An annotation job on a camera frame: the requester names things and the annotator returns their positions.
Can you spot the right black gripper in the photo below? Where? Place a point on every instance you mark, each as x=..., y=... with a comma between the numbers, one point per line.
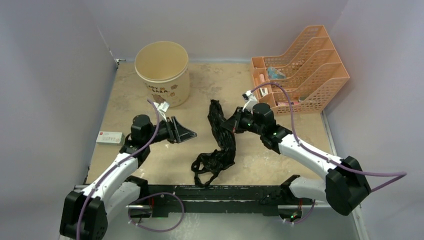
x=231, y=124

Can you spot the black plastic trash bag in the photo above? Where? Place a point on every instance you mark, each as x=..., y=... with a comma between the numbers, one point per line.
x=207, y=166

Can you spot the white small box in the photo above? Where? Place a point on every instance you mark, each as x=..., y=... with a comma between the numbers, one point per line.
x=110, y=138

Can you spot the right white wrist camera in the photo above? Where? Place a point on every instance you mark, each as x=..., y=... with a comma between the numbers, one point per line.
x=250, y=101

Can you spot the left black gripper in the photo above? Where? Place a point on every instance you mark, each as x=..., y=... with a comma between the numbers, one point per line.
x=176, y=133

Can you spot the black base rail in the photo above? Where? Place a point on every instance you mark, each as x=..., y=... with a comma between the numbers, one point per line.
x=267, y=200

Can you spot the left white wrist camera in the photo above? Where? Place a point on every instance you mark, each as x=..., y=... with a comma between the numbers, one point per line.
x=162, y=108

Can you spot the orange plastic file organizer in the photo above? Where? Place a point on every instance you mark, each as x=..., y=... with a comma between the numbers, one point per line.
x=314, y=74

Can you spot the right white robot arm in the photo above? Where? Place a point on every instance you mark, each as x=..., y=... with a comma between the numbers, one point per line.
x=341, y=185

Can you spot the white stapler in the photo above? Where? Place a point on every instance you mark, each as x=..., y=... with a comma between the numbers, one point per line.
x=263, y=91

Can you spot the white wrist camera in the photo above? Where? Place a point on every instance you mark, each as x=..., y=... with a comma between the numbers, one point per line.
x=250, y=101
x=162, y=108

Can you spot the teal packet in organizer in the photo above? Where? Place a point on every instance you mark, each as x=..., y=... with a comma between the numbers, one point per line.
x=275, y=74

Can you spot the beige round trash bin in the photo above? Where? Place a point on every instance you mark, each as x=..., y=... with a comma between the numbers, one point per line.
x=163, y=67

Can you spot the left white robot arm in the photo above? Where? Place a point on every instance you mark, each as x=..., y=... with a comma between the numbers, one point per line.
x=87, y=212

